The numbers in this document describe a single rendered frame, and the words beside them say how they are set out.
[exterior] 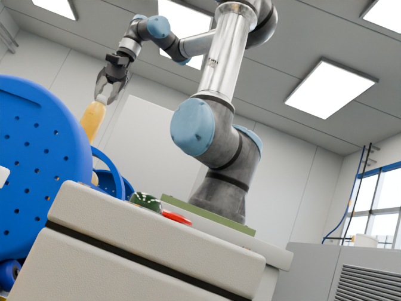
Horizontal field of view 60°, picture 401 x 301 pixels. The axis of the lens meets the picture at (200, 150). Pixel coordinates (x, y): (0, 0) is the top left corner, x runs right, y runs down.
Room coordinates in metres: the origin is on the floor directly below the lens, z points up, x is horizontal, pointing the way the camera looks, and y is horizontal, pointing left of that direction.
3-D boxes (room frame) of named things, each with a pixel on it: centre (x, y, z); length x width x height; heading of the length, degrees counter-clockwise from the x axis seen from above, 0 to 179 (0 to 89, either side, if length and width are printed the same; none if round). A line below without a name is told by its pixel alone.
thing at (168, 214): (0.31, 0.00, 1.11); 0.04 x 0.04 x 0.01
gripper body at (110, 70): (1.19, 0.38, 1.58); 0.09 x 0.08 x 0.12; 0
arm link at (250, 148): (0.86, -0.09, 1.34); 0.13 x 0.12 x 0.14; 133
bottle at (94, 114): (1.16, 0.38, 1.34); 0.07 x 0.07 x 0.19
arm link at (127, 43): (1.18, 0.39, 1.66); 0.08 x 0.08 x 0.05
